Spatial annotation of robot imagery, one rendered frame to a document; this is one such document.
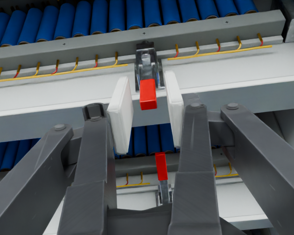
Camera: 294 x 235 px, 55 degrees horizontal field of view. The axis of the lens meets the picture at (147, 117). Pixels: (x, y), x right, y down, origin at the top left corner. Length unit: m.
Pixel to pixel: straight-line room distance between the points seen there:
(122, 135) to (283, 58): 0.20
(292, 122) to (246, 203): 0.12
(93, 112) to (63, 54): 0.16
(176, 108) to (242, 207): 0.27
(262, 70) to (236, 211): 0.19
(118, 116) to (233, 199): 0.27
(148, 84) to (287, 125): 0.22
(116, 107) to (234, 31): 0.18
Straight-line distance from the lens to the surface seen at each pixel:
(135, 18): 0.32
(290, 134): 0.38
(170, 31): 0.29
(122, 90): 0.19
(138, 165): 0.40
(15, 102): 0.31
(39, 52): 0.31
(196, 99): 0.18
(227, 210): 0.40
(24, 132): 0.32
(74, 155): 0.16
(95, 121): 0.15
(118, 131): 0.16
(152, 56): 0.28
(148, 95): 0.21
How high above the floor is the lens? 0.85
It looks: 31 degrees down
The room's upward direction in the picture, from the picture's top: 9 degrees counter-clockwise
